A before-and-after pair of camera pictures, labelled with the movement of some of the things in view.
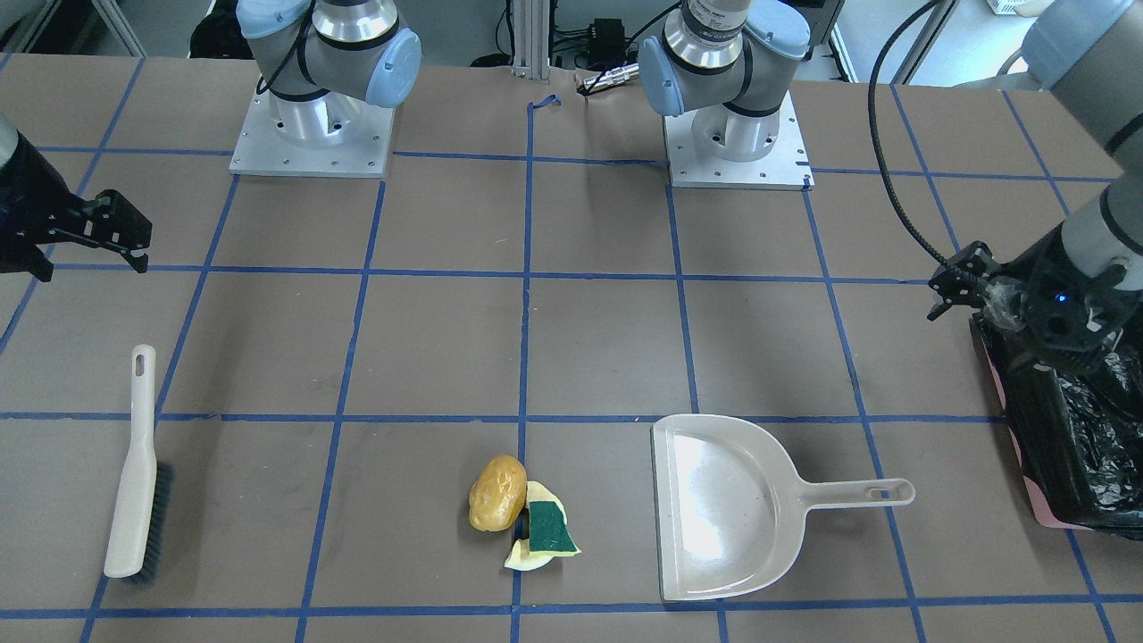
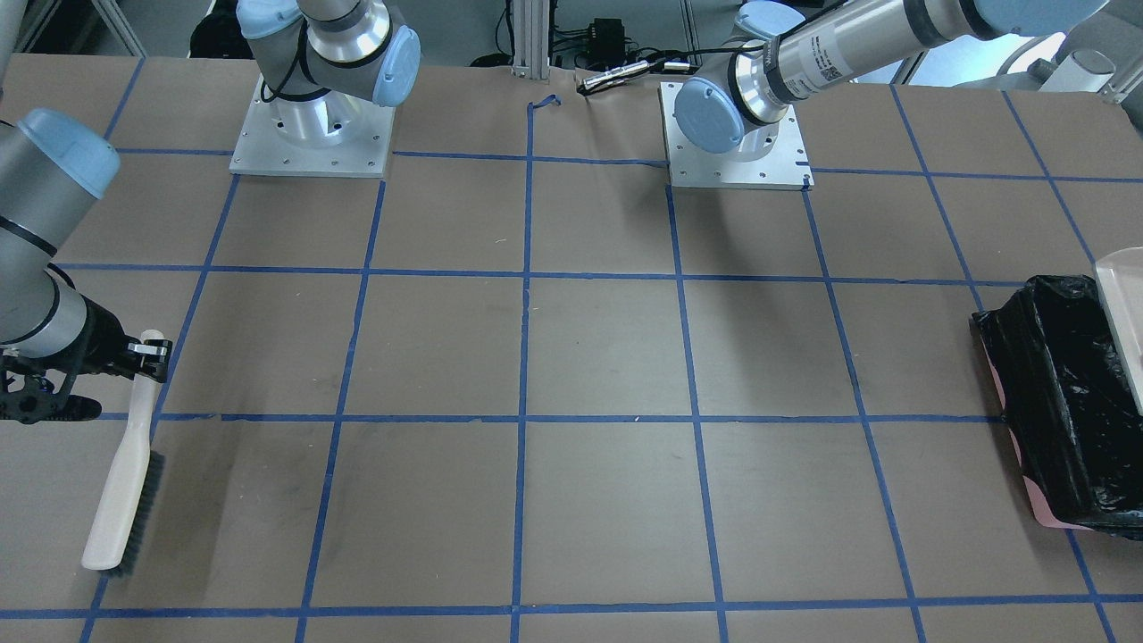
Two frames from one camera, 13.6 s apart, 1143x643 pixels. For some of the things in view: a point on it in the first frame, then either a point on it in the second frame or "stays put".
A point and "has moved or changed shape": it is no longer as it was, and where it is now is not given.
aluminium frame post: (531, 39) stays put
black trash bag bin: (1078, 435) stays put
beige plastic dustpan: (730, 507) has moved or changed shape
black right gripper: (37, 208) -> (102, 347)
